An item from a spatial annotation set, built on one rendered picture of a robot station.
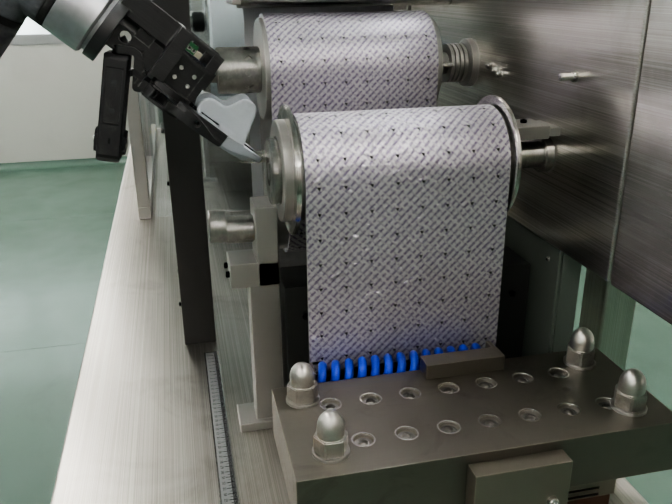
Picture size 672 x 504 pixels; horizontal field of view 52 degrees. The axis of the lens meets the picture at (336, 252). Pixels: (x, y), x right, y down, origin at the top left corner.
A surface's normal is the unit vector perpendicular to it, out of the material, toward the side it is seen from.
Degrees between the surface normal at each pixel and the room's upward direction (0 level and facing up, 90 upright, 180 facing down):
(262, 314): 90
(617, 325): 90
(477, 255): 90
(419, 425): 0
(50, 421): 0
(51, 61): 90
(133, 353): 0
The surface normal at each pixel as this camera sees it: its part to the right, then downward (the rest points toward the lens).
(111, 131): 0.19, 0.33
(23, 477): -0.01, -0.93
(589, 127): -0.98, 0.09
